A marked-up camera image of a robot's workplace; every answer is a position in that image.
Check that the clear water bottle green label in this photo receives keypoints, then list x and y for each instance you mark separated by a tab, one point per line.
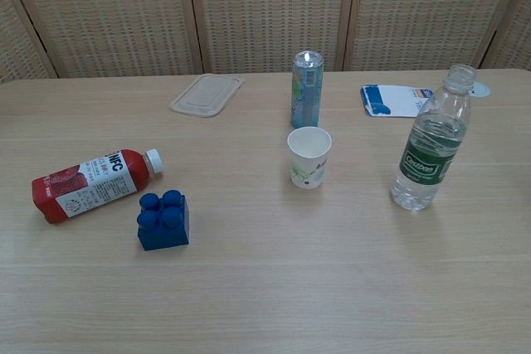
421	167

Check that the white paper cup floral print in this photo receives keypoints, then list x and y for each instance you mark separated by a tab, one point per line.
308	167

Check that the light blue drink can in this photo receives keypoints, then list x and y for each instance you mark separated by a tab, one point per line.
306	97

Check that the beige container lid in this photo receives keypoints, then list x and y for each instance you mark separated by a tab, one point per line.
207	95

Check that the blue toy building block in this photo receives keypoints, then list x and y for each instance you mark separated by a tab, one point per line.
164	229

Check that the blue white paper packet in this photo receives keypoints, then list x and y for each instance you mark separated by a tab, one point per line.
394	101

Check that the woven bamboo folding screen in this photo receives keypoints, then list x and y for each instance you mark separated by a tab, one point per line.
265	10

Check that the red juice bottle white cap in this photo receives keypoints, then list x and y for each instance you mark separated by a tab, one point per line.
83	186

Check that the white round table grommet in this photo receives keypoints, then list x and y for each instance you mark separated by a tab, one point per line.
482	89

